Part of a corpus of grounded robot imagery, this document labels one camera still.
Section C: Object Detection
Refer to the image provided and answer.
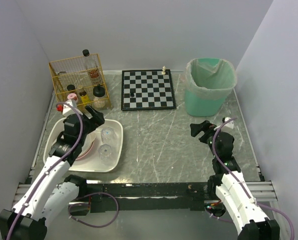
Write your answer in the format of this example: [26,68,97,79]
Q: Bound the purple cable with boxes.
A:
[206,117,296,240]
[4,101,120,240]

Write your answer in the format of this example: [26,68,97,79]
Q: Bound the yellow wire rack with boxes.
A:
[49,53,112,113]

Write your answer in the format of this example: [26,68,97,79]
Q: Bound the clear bin liner bag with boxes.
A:
[184,58,238,101]

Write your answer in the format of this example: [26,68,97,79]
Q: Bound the black lid spice jar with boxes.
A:
[93,84,106,109]

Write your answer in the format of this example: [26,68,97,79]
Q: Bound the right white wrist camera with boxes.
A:
[214,117,235,132]

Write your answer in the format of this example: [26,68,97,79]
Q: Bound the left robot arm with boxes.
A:
[0,103,105,240]

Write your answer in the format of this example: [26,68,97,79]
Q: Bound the beige blue ceramic plate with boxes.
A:
[81,131,97,154]

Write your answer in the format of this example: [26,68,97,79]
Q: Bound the brown sauce bottle yellow label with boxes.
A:
[77,85,90,106]

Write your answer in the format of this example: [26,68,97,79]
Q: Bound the aluminium rail frame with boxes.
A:
[1,172,287,240]

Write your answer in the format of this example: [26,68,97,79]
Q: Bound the black cap pepper shaker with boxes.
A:
[66,84,76,93]

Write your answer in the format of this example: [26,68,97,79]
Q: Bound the clear plastic cup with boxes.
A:
[100,126,117,146]
[98,144,114,164]

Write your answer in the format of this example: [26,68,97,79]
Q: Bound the clear bottle red label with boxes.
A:
[82,49,103,86]

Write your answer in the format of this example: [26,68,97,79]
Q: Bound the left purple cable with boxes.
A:
[4,101,120,240]

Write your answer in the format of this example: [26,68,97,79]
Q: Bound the black white chessboard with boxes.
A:
[121,69,176,111]

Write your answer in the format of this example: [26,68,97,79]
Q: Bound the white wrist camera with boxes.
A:
[55,99,83,117]
[214,117,235,132]

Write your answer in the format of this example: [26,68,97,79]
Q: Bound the green trash bin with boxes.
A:
[183,72,233,117]

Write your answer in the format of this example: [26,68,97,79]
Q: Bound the pink lid seasoning jar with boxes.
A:
[67,92,79,103]

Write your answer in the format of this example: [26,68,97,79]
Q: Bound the pink plate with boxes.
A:
[76,139,96,161]

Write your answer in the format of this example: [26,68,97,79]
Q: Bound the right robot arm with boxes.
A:
[190,120,280,240]

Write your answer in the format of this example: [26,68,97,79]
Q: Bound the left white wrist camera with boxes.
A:
[55,99,83,117]

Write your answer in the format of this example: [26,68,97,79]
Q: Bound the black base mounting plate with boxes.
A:
[57,182,237,213]

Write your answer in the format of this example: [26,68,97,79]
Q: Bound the white plastic tub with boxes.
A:
[42,117,124,173]

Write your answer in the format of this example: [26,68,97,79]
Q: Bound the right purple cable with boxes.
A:
[206,117,296,240]

